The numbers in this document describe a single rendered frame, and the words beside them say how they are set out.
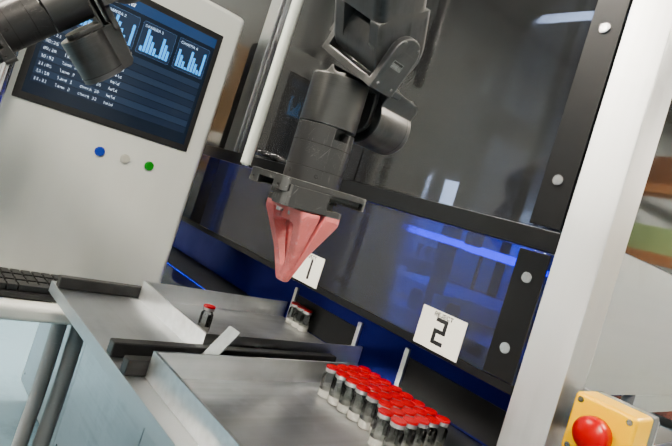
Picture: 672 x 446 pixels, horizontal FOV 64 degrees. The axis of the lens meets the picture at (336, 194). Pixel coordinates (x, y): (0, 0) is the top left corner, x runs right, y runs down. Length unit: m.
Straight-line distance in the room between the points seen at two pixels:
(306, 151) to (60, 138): 0.90
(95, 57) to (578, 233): 0.66
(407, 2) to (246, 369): 0.54
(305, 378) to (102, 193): 0.72
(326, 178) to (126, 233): 0.96
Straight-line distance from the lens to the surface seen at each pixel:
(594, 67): 0.84
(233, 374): 0.80
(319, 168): 0.50
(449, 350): 0.85
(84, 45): 0.76
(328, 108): 0.51
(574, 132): 0.82
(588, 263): 0.76
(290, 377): 0.86
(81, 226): 1.39
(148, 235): 1.44
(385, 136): 0.57
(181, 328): 0.92
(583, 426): 0.72
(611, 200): 0.77
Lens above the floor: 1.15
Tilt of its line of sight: 1 degrees up
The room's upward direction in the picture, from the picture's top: 18 degrees clockwise
